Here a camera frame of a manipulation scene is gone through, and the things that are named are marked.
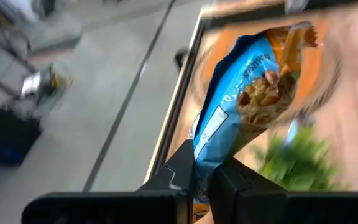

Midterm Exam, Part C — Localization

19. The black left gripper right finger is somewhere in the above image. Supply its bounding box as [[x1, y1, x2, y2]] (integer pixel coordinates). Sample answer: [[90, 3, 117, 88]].
[[208, 156, 358, 224]]

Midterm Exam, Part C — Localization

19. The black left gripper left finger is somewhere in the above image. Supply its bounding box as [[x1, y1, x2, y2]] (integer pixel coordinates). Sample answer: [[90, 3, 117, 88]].
[[21, 139, 196, 224]]

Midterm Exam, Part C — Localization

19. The blue orange nut granola bar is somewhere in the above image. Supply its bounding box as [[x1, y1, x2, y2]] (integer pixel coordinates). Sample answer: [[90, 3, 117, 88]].
[[188, 20, 320, 223]]

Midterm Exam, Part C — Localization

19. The artificial green plant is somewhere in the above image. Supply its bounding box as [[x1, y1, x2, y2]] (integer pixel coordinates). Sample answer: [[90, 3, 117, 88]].
[[252, 126, 349, 192]]

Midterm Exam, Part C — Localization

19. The black blue floor box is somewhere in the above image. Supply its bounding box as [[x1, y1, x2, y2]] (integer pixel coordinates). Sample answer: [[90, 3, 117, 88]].
[[0, 108, 42, 166]]

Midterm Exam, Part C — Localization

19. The orange plastic bin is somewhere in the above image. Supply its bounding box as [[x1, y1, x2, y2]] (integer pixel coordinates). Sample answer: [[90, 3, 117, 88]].
[[194, 12, 344, 134]]

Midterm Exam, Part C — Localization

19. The silver yellow equipment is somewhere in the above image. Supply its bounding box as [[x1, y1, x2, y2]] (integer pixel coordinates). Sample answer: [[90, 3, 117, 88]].
[[20, 62, 74, 103]]

